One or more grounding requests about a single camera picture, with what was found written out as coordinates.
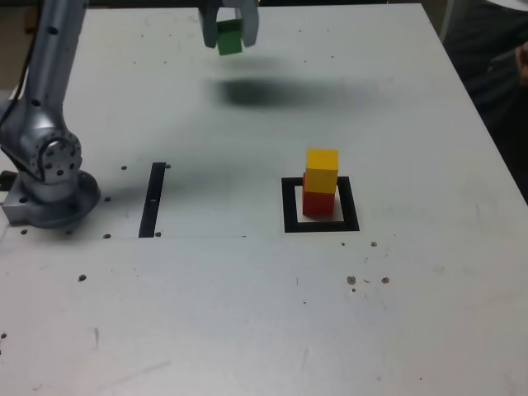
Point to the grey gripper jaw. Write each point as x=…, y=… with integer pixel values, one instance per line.
x=249, y=24

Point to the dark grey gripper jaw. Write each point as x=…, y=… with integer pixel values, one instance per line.
x=209, y=29

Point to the green cube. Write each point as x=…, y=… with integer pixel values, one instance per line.
x=229, y=41

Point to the yellow cube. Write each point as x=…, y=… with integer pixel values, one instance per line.
x=321, y=173

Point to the red cube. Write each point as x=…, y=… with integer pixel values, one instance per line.
x=317, y=204

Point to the black tape square outline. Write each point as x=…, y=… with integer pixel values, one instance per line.
x=288, y=206

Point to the person's hand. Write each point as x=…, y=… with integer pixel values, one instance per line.
x=524, y=62

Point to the brown cardboard box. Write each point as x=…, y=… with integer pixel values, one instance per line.
x=33, y=20

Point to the black tape strip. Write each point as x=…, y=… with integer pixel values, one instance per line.
x=150, y=198

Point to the person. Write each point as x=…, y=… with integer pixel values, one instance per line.
x=482, y=49

